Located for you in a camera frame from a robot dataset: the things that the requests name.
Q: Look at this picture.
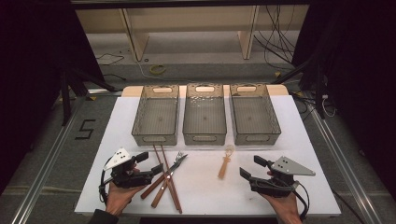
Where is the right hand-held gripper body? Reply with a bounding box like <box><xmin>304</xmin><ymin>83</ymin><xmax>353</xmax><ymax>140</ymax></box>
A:
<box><xmin>248</xmin><ymin>156</ymin><xmax>317</xmax><ymax>199</ymax></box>

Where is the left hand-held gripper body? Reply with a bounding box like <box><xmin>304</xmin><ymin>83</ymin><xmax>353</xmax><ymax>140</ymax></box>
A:
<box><xmin>104</xmin><ymin>147</ymin><xmax>154</xmax><ymax>189</ymax></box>

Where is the brown wooden chopstick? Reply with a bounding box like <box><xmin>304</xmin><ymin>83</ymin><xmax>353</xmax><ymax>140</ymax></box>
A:
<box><xmin>152</xmin><ymin>145</ymin><xmax>181</xmax><ymax>213</ymax></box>
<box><xmin>160</xmin><ymin>145</ymin><xmax>184</xmax><ymax>215</ymax></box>

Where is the wooden-handled knife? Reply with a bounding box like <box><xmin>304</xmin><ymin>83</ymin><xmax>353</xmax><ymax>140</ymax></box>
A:
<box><xmin>140</xmin><ymin>153</ymin><xmax>189</xmax><ymax>200</ymax></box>

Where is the light orange plastic spoon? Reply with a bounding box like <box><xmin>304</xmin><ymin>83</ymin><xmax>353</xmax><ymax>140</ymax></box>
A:
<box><xmin>217</xmin><ymin>144</ymin><xmax>235</xmax><ymax>180</ymax></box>

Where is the wooden-handled fork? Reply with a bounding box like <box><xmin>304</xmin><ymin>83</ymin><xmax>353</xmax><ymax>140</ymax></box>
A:
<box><xmin>150</xmin><ymin>151</ymin><xmax>185</xmax><ymax>209</ymax></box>

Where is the clear grey plastic bin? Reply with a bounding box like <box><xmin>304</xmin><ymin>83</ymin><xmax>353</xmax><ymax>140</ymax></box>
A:
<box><xmin>131</xmin><ymin>84</ymin><xmax>180</xmax><ymax>147</ymax></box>
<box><xmin>182</xmin><ymin>83</ymin><xmax>228</xmax><ymax>147</ymax></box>
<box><xmin>229</xmin><ymin>83</ymin><xmax>282</xmax><ymax>147</ymax></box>

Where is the person's left hand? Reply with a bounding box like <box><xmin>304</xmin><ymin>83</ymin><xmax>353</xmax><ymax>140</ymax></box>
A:
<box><xmin>106</xmin><ymin>184</ymin><xmax>147</xmax><ymax>216</ymax></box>

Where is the person's right hand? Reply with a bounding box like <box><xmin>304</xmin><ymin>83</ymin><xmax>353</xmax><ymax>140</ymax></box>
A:
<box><xmin>260</xmin><ymin>193</ymin><xmax>303</xmax><ymax>219</ymax></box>

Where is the white table sheet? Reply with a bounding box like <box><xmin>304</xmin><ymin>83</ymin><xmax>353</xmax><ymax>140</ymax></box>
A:
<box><xmin>74</xmin><ymin>93</ymin><xmax>342</xmax><ymax>217</ymax></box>

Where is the black metal stand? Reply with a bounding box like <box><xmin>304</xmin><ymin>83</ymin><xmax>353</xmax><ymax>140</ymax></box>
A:
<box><xmin>60</xmin><ymin>66</ymin><xmax>118</xmax><ymax>127</ymax></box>
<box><xmin>272</xmin><ymin>55</ymin><xmax>327</xmax><ymax>119</ymax></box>

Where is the yellow tape roll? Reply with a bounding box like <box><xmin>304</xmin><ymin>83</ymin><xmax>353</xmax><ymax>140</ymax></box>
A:
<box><xmin>148</xmin><ymin>63</ymin><xmax>167</xmax><ymax>76</ymax></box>

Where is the light wooden desk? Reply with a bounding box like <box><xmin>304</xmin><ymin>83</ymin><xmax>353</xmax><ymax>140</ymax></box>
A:
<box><xmin>75</xmin><ymin>4</ymin><xmax>310</xmax><ymax>63</ymax></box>

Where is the black curtain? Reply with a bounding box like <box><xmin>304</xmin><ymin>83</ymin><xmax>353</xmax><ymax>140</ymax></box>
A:
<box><xmin>0</xmin><ymin>0</ymin><xmax>106</xmax><ymax>195</ymax></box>
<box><xmin>292</xmin><ymin>0</ymin><xmax>396</xmax><ymax>190</ymax></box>

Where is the aluminium floor rail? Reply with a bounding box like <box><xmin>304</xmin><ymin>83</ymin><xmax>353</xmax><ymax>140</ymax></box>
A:
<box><xmin>10</xmin><ymin>96</ymin><xmax>89</xmax><ymax>224</ymax></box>
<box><xmin>306</xmin><ymin>102</ymin><xmax>384</xmax><ymax>224</ymax></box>

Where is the white floor cable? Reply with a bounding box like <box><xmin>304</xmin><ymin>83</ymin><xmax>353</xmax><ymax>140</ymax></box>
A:
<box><xmin>120</xmin><ymin>49</ymin><xmax>166</xmax><ymax>80</ymax></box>

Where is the white plug with cable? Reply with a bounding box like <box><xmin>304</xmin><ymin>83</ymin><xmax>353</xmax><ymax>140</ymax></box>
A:
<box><xmin>321</xmin><ymin>93</ymin><xmax>338</xmax><ymax>119</ymax></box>

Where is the thin black floor cable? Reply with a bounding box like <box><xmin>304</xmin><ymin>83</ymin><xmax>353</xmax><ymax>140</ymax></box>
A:
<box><xmin>96</xmin><ymin>52</ymin><xmax>125</xmax><ymax>66</ymax></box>

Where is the bundle of black cables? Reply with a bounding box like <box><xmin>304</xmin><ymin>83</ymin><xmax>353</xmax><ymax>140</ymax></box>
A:
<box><xmin>253</xmin><ymin>5</ymin><xmax>301</xmax><ymax>71</ymax></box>

